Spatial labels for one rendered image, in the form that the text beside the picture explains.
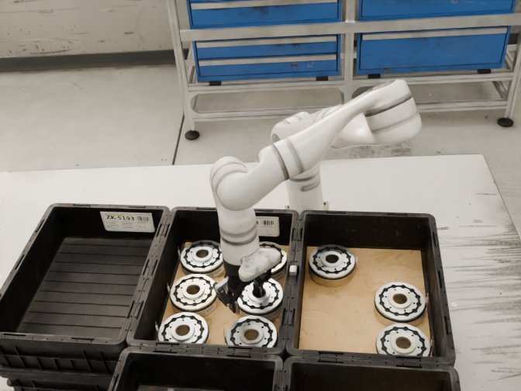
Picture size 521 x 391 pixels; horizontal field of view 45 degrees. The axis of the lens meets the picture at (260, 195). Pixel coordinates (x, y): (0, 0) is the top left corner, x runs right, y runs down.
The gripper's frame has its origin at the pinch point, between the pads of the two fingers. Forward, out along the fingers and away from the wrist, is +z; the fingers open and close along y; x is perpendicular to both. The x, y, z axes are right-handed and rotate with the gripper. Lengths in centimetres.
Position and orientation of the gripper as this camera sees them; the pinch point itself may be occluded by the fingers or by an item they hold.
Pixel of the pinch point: (246, 299)
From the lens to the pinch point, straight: 132.7
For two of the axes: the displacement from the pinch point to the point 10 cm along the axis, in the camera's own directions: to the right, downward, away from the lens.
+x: 6.2, 4.7, -6.3
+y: -7.8, 4.4, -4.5
